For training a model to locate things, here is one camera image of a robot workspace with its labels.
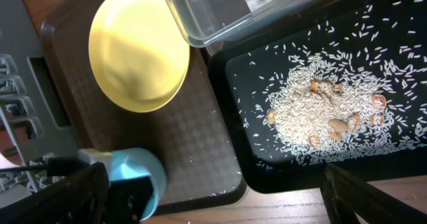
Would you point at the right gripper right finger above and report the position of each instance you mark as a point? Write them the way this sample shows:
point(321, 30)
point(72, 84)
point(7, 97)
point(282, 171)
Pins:
point(346, 198)

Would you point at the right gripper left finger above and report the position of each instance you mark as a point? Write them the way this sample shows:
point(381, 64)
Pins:
point(86, 196)

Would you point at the light blue bowl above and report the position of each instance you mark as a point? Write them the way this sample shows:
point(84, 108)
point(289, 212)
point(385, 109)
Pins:
point(136, 170)

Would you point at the rice and nut scraps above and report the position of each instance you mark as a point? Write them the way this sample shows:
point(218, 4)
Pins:
point(347, 88)

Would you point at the yellow plate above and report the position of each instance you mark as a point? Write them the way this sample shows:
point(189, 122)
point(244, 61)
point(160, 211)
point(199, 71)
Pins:
point(137, 53)

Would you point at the grey plastic dishwasher rack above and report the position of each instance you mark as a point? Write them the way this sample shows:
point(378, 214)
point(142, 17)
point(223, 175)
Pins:
point(34, 125)

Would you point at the black waste tray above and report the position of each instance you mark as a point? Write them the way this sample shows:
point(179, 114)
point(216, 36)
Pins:
point(300, 170)

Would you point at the clear plastic waste bin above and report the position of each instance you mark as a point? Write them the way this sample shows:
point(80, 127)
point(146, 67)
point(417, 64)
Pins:
point(204, 22)

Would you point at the dark brown serving tray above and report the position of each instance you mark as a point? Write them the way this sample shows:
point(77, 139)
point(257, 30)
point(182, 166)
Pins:
point(188, 134)

